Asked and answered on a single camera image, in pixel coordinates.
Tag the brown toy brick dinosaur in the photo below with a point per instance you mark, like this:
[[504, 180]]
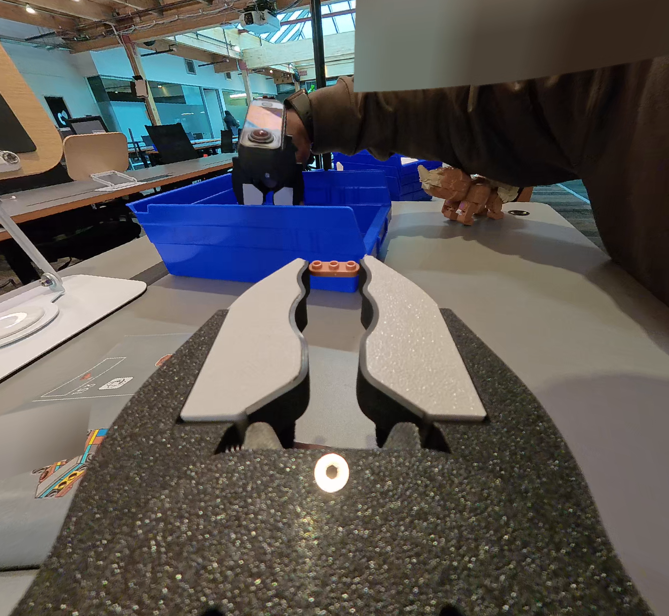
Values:
[[462, 195]]

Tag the black pole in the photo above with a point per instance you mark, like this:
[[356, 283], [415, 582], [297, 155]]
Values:
[[316, 52]]

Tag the clear plastic tray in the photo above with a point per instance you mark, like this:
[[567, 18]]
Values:
[[114, 180]]

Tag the black office chair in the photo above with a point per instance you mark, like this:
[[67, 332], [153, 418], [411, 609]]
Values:
[[170, 140]]

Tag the ceiling projector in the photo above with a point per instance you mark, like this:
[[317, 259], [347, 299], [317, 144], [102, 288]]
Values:
[[258, 15]]

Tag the brown three-stud toy brick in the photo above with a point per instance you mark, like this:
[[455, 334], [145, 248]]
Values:
[[334, 268]]

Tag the stack of blue bins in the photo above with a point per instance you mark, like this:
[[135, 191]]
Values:
[[387, 172]]

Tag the person's torso in brown top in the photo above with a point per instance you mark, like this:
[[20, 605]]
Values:
[[637, 208]]

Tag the long wooden table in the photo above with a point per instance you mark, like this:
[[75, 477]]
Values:
[[68, 198]]

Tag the grey desk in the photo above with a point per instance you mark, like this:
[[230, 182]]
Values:
[[522, 313]]

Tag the person's right hand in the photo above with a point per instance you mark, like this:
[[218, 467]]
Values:
[[300, 148]]

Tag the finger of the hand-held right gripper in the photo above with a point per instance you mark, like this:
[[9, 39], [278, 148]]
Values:
[[253, 197], [286, 198]]

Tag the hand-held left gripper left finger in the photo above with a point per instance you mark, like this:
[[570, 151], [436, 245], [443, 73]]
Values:
[[251, 355]]

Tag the wooden chair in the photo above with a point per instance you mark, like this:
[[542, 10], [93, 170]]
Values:
[[96, 154]]

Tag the blue plastic bin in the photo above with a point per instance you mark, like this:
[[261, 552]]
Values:
[[235, 240]]

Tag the open grey instruction booklet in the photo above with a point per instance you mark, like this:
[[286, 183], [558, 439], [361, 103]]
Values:
[[94, 381]]

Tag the person's right forearm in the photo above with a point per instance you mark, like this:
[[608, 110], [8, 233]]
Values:
[[418, 125]]

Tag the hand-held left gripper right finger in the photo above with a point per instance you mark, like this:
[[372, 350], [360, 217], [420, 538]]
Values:
[[418, 355]]

